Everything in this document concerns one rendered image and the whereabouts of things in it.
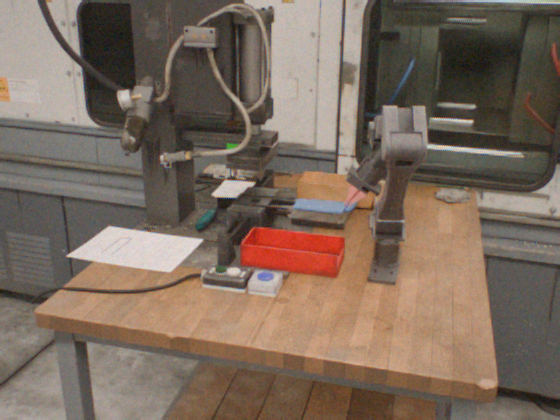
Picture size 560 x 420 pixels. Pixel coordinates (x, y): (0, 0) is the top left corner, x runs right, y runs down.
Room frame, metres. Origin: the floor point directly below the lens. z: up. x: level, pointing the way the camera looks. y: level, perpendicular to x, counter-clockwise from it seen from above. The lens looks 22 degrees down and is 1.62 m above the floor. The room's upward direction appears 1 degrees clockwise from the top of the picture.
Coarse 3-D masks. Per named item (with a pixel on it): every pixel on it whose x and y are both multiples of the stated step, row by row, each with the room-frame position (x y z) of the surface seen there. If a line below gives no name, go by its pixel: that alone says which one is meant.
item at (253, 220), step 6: (270, 204) 1.67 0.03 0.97; (276, 204) 1.73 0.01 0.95; (228, 216) 1.60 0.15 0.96; (234, 216) 1.59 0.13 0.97; (252, 216) 1.58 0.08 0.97; (258, 216) 1.58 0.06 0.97; (264, 216) 1.60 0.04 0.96; (270, 216) 1.71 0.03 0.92; (276, 216) 1.73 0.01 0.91; (228, 222) 1.60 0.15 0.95; (252, 222) 1.58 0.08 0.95; (258, 222) 1.57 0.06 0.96; (264, 222) 1.60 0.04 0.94; (270, 222) 1.71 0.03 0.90; (246, 234) 1.58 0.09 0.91
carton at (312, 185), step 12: (300, 180) 1.91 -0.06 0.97; (312, 180) 1.99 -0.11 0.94; (324, 180) 1.98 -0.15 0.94; (336, 180) 1.97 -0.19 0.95; (300, 192) 1.88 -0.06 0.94; (312, 192) 1.87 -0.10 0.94; (324, 192) 1.86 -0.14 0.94; (336, 192) 1.85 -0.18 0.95; (348, 192) 1.84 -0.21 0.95; (360, 204) 1.83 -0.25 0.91; (372, 204) 1.82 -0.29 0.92
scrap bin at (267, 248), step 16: (256, 240) 1.53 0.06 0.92; (272, 240) 1.52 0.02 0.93; (288, 240) 1.51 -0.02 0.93; (304, 240) 1.50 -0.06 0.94; (320, 240) 1.49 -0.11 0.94; (336, 240) 1.48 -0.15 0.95; (240, 256) 1.42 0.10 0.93; (256, 256) 1.41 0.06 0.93; (272, 256) 1.40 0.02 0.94; (288, 256) 1.39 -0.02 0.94; (304, 256) 1.38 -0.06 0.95; (320, 256) 1.37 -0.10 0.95; (336, 256) 1.36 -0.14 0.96; (304, 272) 1.38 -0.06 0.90; (320, 272) 1.37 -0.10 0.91; (336, 272) 1.36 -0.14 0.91
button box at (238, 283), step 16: (208, 272) 1.32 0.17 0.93; (224, 272) 1.31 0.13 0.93; (240, 272) 1.32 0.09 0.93; (64, 288) 1.28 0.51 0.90; (80, 288) 1.27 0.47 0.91; (144, 288) 1.28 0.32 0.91; (160, 288) 1.29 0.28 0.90; (224, 288) 1.29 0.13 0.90; (240, 288) 1.28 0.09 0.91; (32, 304) 1.30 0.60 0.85
